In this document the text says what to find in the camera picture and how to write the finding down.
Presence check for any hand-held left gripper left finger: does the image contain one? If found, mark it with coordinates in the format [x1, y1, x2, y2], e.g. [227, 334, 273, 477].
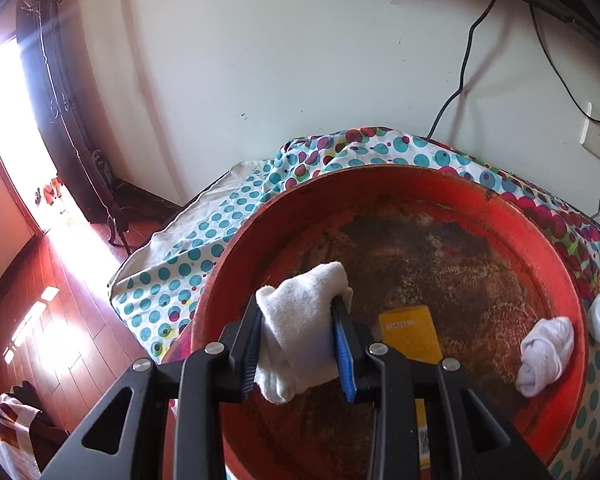
[40, 296, 266, 480]

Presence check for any brown plaid cloth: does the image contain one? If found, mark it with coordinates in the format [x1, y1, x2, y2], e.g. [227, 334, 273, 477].
[0, 392, 43, 480]

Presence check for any red plastic basin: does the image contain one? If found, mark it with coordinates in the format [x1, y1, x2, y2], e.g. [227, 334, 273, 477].
[190, 164, 590, 480]

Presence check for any white single-hole wall plate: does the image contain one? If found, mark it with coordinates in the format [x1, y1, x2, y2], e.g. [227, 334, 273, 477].
[580, 102, 600, 163]

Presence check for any thick black cable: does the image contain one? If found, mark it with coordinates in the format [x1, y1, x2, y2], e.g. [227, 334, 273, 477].
[426, 0, 502, 138]

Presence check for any yellow cardboard box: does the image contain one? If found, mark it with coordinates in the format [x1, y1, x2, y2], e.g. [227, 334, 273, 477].
[378, 305, 443, 468]

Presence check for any polka dot cloth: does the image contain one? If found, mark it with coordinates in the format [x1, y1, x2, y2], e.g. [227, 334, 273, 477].
[107, 126, 600, 480]

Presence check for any dark metal coat rack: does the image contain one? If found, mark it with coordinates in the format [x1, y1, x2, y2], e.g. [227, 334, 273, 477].
[15, 0, 131, 256]

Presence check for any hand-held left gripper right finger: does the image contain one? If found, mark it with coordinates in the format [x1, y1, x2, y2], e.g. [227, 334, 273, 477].
[330, 296, 553, 480]

